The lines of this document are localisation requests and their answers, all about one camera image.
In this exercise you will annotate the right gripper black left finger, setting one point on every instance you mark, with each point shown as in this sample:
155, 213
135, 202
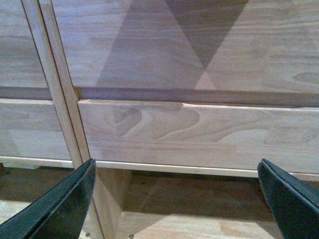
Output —
59, 213

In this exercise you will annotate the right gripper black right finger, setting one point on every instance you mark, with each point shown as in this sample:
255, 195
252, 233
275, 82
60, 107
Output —
294, 204

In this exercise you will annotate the light wooden bookshelf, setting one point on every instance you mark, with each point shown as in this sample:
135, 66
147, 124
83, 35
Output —
184, 86

